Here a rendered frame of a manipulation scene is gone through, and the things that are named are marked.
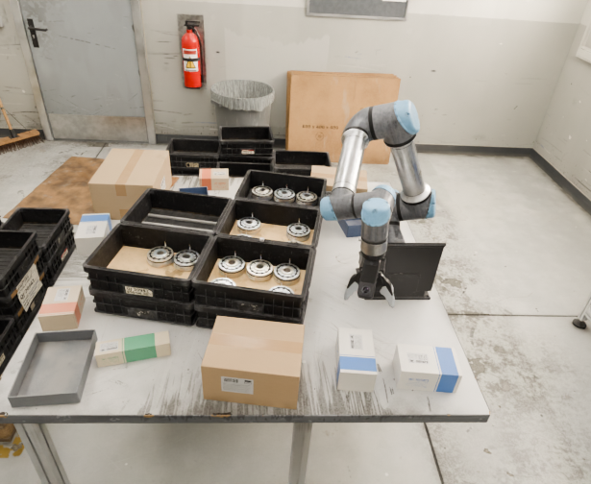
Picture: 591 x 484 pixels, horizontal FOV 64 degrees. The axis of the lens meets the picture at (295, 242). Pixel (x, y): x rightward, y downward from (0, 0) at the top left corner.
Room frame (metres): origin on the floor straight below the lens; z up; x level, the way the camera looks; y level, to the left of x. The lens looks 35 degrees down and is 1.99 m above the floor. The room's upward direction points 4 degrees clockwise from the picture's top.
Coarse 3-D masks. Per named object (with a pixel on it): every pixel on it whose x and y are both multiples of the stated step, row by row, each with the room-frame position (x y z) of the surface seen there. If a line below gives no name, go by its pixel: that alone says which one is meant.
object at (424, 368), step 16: (400, 352) 1.11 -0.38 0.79; (416, 352) 1.11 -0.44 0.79; (432, 352) 1.12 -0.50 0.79; (448, 352) 1.12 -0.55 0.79; (400, 368) 1.05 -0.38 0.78; (416, 368) 1.04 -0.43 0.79; (432, 368) 1.05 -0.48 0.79; (448, 368) 1.05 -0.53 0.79; (400, 384) 1.03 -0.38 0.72; (416, 384) 1.03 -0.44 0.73; (432, 384) 1.03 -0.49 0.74; (448, 384) 1.03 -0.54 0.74
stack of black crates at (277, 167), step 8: (280, 152) 3.13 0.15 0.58; (288, 152) 3.13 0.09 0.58; (296, 152) 3.13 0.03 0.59; (304, 152) 3.14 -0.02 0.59; (312, 152) 3.14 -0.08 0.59; (320, 152) 3.15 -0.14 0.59; (280, 160) 3.13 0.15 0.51; (288, 160) 3.13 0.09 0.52; (296, 160) 3.14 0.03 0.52; (304, 160) 3.14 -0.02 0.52; (312, 160) 3.14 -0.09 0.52; (320, 160) 3.15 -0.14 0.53; (328, 160) 3.04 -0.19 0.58; (280, 168) 2.84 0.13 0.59; (288, 168) 2.85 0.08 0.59; (296, 168) 2.86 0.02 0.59; (304, 168) 2.87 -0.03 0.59
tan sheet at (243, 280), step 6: (216, 264) 1.47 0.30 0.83; (246, 264) 1.48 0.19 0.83; (216, 270) 1.43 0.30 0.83; (300, 270) 1.47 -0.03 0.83; (210, 276) 1.39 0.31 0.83; (216, 276) 1.40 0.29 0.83; (222, 276) 1.40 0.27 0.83; (240, 276) 1.41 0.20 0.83; (246, 276) 1.41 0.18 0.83; (300, 276) 1.43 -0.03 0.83; (234, 282) 1.36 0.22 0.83; (240, 282) 1.37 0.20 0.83; (246, 282) 1.37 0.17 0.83; (252, 282) 1.37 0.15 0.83; (258, 282) 1.37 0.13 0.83; (264, 282) 1.38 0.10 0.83; (270, 282) 1.38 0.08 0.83; (276, 282) 1.38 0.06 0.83; (300, 282) 1.39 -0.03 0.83; (258, 288) 1.34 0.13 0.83; (264, 288) 1.34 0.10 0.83; (270, 288) 1.35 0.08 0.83; (294, 288) 1.36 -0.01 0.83; (300, 288) 1.36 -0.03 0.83; (300, 294) 1.32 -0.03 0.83
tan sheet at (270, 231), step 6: (234, 222) 1.79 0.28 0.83; (234, 228) 1.74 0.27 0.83; (264, 228) 1.75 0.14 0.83; (270, 228) 1.76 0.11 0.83; (276, 228) 1.76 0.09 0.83; (282, 228) 1.76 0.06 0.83; (234, 234) 1.69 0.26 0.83; (258, 234) 1.70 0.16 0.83; (264, 234) 1.70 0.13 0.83; (270, 234) 1.70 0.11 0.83; (276, 234) 1.71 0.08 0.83; (282, 234) 1.71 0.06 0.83; (312, 234) 1.73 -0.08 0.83; (282, 240) 1.67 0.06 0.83; (288, 240) 1.67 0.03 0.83; (306, 240) 1.68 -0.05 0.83
